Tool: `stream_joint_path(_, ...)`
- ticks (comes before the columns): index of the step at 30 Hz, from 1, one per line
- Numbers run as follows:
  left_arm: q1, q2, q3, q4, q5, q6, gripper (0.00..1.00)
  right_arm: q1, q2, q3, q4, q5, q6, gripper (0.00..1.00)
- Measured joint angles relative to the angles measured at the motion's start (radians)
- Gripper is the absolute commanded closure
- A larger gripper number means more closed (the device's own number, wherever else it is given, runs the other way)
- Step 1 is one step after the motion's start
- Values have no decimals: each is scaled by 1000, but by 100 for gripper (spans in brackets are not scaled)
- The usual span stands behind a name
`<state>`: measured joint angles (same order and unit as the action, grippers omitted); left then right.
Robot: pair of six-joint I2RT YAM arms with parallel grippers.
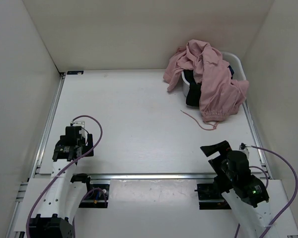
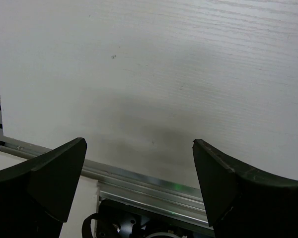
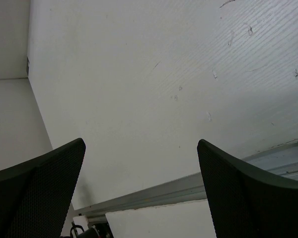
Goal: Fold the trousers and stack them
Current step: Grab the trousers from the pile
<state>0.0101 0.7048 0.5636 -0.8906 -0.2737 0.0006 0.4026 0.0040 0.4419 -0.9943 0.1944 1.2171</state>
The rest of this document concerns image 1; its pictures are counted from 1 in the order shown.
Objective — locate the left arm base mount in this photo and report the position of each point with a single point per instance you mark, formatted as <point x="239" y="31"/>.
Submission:
<point x="97" y="194"/>

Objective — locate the blue corner label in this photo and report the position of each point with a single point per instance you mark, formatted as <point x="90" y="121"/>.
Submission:
<point x="75" y="72"/>

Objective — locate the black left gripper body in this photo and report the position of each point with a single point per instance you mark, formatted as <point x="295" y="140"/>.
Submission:
<point x="62" y="137"/>

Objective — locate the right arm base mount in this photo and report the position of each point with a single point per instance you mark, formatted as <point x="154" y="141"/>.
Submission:
<point x="209" y="199"/>

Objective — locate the left aluminium rail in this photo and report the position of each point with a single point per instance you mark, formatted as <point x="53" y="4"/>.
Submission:
<point x="44" y="138"/>

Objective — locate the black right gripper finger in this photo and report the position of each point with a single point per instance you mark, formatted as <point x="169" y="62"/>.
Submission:
<point x="217" y="163"/>
<point x="222" y="147"/>

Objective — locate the right aluminium rail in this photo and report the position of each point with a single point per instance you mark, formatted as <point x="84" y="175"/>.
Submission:
<point x="256" y="139"/>

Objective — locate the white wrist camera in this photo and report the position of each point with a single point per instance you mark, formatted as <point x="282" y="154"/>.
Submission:
<point x="78" y="123"/>
<point x="243" y="148"/>

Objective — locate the black garment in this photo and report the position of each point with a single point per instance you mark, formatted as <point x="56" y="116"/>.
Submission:
<point x="194" y="92"/>

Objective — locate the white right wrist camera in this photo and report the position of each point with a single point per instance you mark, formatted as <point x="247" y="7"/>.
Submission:
<point x="243" y="148"/>

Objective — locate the pink trousers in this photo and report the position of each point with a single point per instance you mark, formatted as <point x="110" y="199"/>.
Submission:
<point x="221" y="95"/>

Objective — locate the dark blue garment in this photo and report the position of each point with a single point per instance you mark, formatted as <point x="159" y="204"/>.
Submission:
<point x="231" y="71"/>

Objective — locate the white plastic basket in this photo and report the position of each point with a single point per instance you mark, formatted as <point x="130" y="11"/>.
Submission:
<point x="234" y="62"/>

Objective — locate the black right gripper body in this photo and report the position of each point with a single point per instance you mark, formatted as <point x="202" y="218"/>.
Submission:
<point x="229" y="173"/>

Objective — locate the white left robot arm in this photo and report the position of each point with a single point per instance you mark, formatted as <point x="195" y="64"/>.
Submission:
<point x="53" y="212"/>

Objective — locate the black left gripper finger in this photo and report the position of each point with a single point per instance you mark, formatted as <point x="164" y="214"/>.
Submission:
<point x="89" y="145"/>
<point x="83" y="132"/>

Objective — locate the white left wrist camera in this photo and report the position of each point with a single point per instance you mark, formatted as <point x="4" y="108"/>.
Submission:
<point x="78" y="123"/>

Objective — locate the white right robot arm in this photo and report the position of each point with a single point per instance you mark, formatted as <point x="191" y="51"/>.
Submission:
<point x="246" y="194"/>

